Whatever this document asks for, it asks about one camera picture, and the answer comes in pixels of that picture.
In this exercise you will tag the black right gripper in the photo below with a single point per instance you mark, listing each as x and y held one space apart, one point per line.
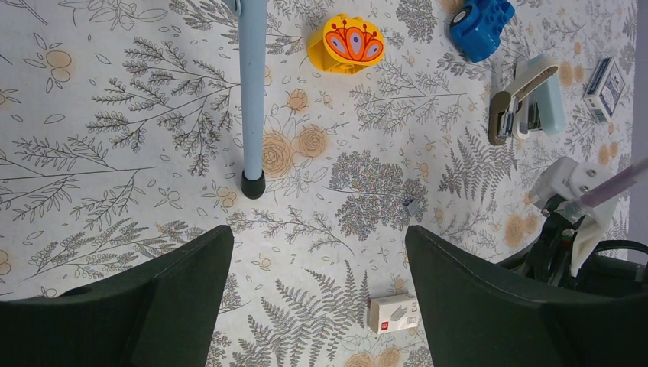
549 257

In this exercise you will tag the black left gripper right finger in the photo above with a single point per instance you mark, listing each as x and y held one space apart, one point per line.
477 313

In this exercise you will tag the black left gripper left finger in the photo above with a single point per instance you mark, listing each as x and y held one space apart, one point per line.
160 313

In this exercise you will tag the cardboard staple box sleeve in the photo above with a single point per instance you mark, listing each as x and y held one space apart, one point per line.
393 313

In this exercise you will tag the silver stapler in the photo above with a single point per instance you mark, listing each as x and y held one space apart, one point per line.
532 102

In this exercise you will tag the small staple piece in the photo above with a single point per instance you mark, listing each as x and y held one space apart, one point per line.
413 207

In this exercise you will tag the floral tablecloth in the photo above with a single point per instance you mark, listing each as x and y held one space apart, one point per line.
121 140

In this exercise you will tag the blue toy car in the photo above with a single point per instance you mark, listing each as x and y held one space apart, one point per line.
477 28

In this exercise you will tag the orange tape roll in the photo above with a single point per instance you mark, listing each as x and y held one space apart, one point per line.
345 45

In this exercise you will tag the blue music stand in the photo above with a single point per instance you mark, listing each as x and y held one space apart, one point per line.
252 26

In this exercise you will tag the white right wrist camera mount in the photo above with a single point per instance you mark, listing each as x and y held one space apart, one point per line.
588 193

